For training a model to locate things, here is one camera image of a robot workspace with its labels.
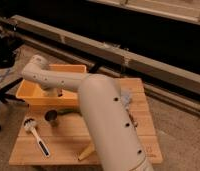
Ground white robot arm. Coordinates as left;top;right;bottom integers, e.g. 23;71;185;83
21;55;154;171

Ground yellow plastic tray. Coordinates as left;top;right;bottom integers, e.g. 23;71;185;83
16;64;86;106

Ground small metal cup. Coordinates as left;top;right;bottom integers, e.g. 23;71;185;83
44;110;59;127

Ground green cucumber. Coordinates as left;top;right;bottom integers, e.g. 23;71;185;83
58;108;82;116

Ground white dish brush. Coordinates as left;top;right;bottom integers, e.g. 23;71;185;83
23;118;50;157

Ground wooden folding table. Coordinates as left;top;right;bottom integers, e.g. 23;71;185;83
9;78;162;166

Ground black tripod stand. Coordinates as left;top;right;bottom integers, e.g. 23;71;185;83
0;31;23;131

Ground dark grape bunch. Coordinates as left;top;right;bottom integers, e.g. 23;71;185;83
129;114;138;128

